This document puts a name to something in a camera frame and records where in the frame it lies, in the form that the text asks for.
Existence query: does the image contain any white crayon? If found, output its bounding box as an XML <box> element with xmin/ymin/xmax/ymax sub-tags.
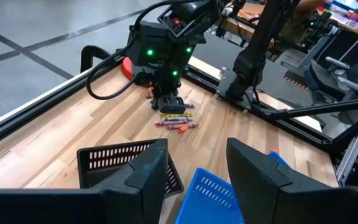
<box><xmin>160</xmin><ymin>116</ymin><xmax>194</xmax><ymax>123</ymax></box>

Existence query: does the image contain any red crayon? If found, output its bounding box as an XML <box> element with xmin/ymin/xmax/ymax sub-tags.
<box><xmin>154</xmin><ymin>120</ymin><xmax>189</xmax><ymax>127</ymax></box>
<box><xmin>166</xmin><ymin>123</ymin><xmax>200</xmax><ymax>130</ymax></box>

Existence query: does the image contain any silver metal bracket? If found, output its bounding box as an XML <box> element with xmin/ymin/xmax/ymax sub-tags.
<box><xmin>335</xmin><ymin>133</ymin><xmax>358</xmax><ymax>188</ymax></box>

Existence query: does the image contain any grey office chair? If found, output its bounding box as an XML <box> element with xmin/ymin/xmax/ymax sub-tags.
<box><xmin>302</xmin><ymin>55</ymin><xmax>358</xmax><ymax>126</ymax></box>

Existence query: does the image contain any red desk lamp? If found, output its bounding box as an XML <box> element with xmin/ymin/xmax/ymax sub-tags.
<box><xmin>121</xmin><ymin>56</ymin><xmax>137</xmax><ymax>82</ymax></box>

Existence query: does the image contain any person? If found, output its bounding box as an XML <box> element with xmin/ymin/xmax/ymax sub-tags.
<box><xmin>277</xmin><ymin>0</ymin><xmax>328</xmax><ymax>45</ymax></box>

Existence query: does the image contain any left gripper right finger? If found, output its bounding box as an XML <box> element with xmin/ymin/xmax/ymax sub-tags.
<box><xmin>226</xmin><ymin>138</ymin><xmax>333</xmax><ymax>224</ymax></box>

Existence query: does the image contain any black plastic basket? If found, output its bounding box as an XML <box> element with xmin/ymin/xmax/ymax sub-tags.
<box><xmin>76</xmin><ymin>138</ymin><xmax>185</xmax><ymax>198</ymax></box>

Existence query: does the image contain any black frame clamp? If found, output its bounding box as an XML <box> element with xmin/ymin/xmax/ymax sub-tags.
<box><xmin>80</xmin><ymin>44</ymin><xmax>112</xmax><ymax>74</ymax></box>

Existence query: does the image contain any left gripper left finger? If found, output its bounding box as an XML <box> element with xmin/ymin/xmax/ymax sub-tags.
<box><xmin>91</xmin><ymin>138</ymin><xmax>170</xmax><ymax>224</ymax></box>

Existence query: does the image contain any wooden workbench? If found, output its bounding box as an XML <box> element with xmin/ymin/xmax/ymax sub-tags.
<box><xmin>221</xmin><ymin>0</ymin><xmax>358</xmax><ymax>43</ymax></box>

